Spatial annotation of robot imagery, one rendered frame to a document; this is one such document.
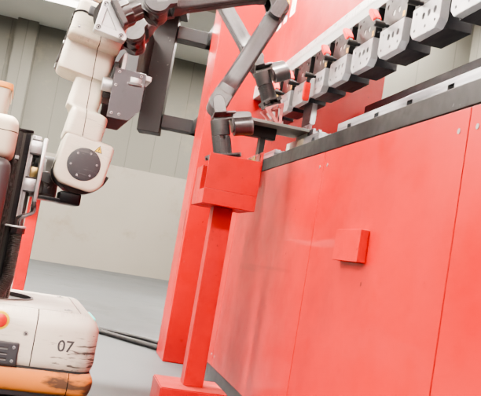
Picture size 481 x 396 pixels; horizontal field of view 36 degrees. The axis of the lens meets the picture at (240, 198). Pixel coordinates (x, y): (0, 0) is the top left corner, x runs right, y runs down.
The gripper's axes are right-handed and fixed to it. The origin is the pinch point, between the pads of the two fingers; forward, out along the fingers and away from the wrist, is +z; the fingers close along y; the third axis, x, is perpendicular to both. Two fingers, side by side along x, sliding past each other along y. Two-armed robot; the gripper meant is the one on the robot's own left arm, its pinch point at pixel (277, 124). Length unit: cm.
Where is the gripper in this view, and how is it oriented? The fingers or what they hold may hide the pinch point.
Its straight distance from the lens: 270.1
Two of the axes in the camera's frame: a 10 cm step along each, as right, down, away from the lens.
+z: 3.0, 9.6, 0.2
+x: -9.3, 2.9, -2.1
